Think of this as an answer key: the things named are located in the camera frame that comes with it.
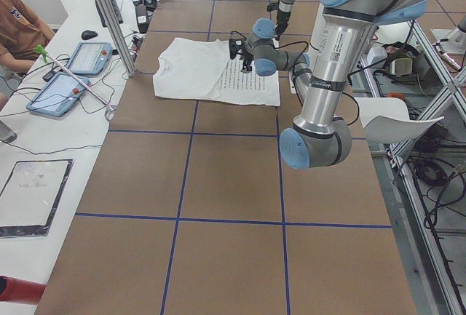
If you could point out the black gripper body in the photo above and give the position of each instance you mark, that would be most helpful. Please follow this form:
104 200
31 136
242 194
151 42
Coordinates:
246 54
281 19

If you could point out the white long-sleeve printed shirt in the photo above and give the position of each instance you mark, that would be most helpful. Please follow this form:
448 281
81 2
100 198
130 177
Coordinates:
195 70

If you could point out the black power adapter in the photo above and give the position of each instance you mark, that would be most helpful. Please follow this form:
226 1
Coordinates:
142 18

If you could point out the white plastic chair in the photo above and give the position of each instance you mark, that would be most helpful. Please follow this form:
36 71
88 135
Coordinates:
386 120

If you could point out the upper blue teach pendant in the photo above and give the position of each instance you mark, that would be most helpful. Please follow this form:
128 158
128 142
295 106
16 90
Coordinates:
89 58

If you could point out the blue teach pendant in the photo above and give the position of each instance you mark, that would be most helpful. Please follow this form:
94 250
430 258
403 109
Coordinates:
58 96
89 58

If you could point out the black computer mouse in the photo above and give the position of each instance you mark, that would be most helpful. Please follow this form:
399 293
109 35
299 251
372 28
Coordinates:
88 34

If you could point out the lower blue teach pendant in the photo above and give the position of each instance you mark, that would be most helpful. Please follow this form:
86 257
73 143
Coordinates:
58 96

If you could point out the pink stick green clip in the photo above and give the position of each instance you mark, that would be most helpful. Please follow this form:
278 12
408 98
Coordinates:
110 109

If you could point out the person in brown shirt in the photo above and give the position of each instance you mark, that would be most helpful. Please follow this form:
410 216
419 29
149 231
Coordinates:
22 30

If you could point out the red cylinder object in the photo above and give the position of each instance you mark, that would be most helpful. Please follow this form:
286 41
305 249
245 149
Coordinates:
21 291

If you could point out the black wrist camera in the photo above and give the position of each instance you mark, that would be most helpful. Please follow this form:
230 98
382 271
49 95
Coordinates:
272 6
235 48

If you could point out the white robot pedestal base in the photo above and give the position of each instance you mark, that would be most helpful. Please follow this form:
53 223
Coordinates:
305 63

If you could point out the aluminium frame post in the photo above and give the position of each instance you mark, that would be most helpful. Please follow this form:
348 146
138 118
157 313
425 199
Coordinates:
117 35

